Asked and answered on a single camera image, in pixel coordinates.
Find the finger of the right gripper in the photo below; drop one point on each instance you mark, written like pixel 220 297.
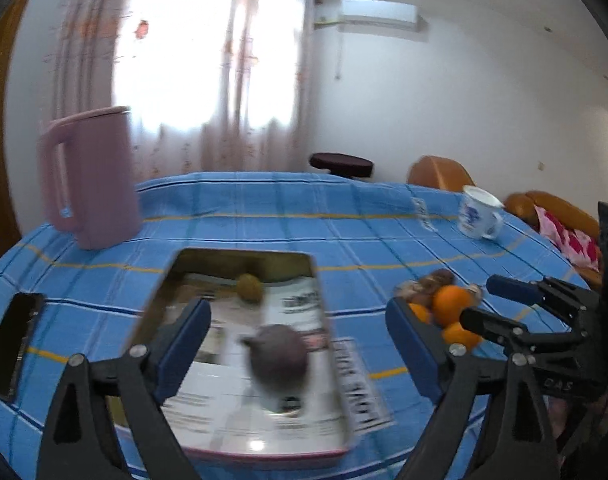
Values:
pixel 515 337
pixel 539 292

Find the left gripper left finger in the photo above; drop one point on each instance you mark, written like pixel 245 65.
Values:
pixel 80 440

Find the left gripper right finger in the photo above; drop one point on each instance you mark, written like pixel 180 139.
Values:
pixel 516 439

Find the orange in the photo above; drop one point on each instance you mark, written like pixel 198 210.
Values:
pixel 456 334
pixel 422 313
pixel 448 302

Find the dark passion fruit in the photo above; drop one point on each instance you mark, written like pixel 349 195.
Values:
pixel 441 277

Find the brown passion fruit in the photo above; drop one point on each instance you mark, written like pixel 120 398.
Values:
pixel 416 292

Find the pink floral cushion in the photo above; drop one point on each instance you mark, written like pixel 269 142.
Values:
pixel 578 247

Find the brown leather sofa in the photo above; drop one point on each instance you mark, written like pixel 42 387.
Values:
pixel 522 205

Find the black smartphone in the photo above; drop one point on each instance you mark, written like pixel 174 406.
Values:
pixel 16 328

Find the white blue floral mug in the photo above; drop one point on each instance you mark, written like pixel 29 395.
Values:
pixel 480 214

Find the blue plaid tablecloth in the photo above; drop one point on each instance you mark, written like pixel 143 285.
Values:
pixel 365 238

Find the metal tin box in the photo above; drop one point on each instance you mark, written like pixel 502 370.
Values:
pixel 228 264

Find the dark round stool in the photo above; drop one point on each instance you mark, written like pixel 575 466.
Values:
pixel 342 165

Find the white air conditioner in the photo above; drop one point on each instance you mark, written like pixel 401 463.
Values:
pixel 379 12

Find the floral sheer curtain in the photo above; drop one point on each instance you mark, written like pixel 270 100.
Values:
pixel 211 85

